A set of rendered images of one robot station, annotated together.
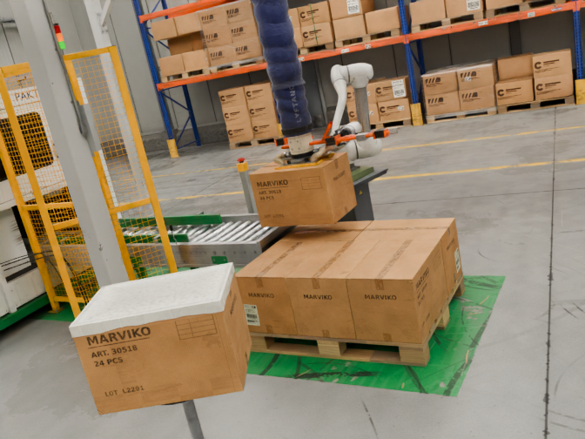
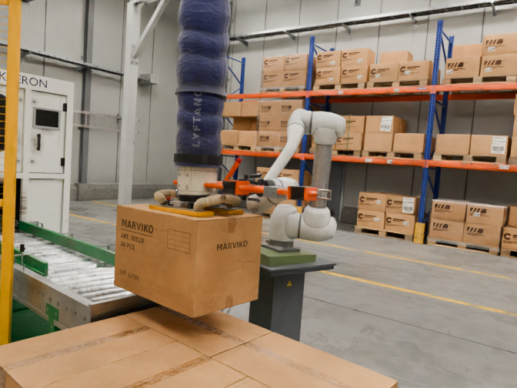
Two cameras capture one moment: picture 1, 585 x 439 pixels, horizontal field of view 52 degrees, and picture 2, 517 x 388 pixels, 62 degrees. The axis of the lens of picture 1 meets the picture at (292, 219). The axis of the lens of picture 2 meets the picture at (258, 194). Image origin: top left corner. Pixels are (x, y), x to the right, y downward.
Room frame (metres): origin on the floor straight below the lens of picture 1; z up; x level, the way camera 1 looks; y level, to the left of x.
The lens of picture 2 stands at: (2.24, -0.76, 1.31)
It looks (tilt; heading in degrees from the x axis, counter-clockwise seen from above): 4 degrees down; 9
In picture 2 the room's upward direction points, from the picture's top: 4 degrees clockwise
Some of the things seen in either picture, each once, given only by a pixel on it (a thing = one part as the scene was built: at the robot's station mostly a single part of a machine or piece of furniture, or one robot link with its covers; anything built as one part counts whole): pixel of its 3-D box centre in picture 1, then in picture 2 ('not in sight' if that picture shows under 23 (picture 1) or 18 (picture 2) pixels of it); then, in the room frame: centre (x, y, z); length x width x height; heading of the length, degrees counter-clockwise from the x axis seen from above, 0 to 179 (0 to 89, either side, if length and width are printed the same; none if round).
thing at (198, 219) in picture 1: (152, 219); (65, 239); (5.36, 1.26, 0.60); 1.60 x 0.10 x 0.09; 59
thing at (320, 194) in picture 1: (303, 190); (186, 251); (4.20, -0.12, 0.86); 0.60 x 0.40 x 0.40; 58
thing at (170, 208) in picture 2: (298, 162); (180, 206); (4.09, -0.12, 1.09); 0.34 x 0.10 x 0.05; 58
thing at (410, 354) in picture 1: (358, 310); not in sight; (3.74, -0.31, 0.07); 1.20 x 1.00 x 0.14; 59
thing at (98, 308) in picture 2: (281, 227); (152, 296); (4.34, 0.09, 0.58); 0.70 x 0.03 x 0.06; 149
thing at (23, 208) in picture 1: (60, 198); not in sight; (4.90, 1.83, 1.05); 1.17 x 0.10 x 2.10; 59
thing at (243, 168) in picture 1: (254, 218); not in sight; (5.06, 0.32, 0.50); 0.07 x 0.07 x 1.00; 59
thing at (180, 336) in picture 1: (168, 335); not in sight; (2.33, 0.61, 0.82); 0.60 x 0.40 x 0.40; 86
